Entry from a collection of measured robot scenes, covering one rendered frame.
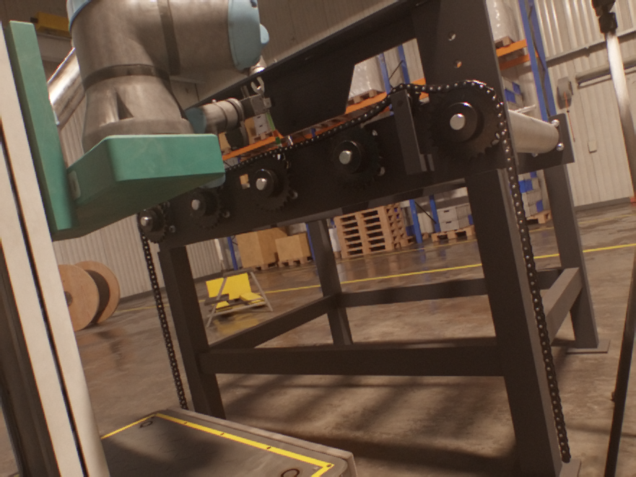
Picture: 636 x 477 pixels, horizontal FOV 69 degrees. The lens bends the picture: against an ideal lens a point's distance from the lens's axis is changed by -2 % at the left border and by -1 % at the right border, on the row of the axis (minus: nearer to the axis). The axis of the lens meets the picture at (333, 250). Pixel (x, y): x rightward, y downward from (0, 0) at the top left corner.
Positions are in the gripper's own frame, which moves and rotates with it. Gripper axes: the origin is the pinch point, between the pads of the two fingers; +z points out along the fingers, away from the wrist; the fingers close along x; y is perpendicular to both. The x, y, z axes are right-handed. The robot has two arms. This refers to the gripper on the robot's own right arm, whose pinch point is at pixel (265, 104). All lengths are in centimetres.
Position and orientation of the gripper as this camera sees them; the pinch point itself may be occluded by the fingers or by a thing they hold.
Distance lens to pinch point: 141.0
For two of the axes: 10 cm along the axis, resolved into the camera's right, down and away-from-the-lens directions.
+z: 4.9, -4.1, 7.7
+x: -8.1, 1.0, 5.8
